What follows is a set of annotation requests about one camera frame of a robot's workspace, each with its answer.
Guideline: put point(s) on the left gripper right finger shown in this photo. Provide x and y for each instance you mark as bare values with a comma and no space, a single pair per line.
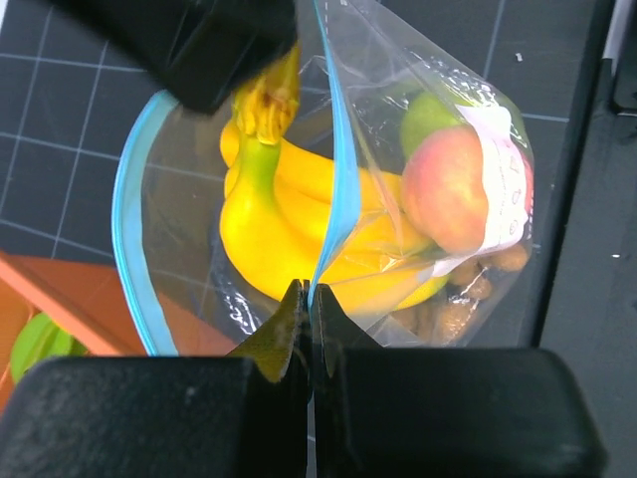
418,412

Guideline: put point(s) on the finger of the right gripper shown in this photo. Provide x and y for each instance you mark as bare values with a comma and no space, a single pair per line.
199,51

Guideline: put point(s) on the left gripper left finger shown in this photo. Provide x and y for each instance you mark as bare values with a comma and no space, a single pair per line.
241,415

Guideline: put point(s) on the brown longan bunch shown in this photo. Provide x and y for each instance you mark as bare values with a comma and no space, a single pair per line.
447,317

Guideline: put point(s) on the yellow banana bunch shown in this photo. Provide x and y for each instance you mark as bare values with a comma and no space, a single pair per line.
277,202

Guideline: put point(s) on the clear zip top bag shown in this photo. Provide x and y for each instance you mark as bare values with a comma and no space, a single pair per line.
360,67

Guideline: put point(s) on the green pear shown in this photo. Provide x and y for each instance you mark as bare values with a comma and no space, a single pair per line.
425,115

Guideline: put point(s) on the peach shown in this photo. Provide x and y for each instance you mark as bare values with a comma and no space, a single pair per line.
467,190

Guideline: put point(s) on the black grid mat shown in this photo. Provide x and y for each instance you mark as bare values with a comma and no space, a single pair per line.
68,100

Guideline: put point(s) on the orange plastic basket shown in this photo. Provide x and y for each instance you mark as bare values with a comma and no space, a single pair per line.
88,302

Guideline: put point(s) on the green starfruit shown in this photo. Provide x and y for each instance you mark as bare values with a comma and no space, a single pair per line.
41,338

